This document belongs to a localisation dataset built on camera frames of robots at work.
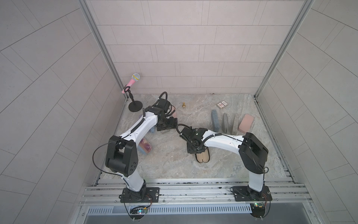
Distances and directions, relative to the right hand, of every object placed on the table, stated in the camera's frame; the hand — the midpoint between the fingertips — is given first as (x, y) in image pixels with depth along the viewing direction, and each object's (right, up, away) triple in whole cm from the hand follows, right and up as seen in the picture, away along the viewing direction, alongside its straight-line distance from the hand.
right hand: (191, 152), depth 86 cm
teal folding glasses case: (+29, +15, +5) cm, 33 cm away
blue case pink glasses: (-29, +4, -1) cm, 29 cm away
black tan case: (+7, -2, -3) cm, 8 cm away
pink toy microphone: (-37, +48, +6) cm, 61 cm away
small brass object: (-5, +30, +23) cm, 38 cm away
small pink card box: (+25, +30, +23) cm, 46 cm away
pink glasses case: (+39, +17, +12) cm, 44 cm away
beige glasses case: (+24, +18, +8) cm, 31 cm away
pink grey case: (-11, +23, +11) cm, 28 cm away
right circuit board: (+32, -22, -18) cm, 43 cm away
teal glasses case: (+17, +19, +10) cm, 27 cm away
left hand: (-10, +17, +1) cm, 20 cm away
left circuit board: (-25, -21, -20) cm, 39 cm away
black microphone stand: (-43, +29, +22) cm, 56 cm away
